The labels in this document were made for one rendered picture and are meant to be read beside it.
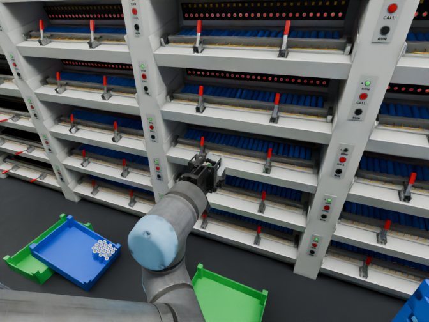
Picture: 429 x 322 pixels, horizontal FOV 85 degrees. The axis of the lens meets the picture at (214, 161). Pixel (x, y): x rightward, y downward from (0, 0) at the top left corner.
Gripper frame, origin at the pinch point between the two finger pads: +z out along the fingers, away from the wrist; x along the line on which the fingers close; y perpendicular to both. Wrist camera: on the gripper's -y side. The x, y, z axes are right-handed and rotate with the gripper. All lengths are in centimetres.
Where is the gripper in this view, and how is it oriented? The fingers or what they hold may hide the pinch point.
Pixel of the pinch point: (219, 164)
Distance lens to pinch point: 71.7
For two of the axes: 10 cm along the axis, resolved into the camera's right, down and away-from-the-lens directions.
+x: -9.3, -1.9, 3.1
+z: 3.7, -4.5, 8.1
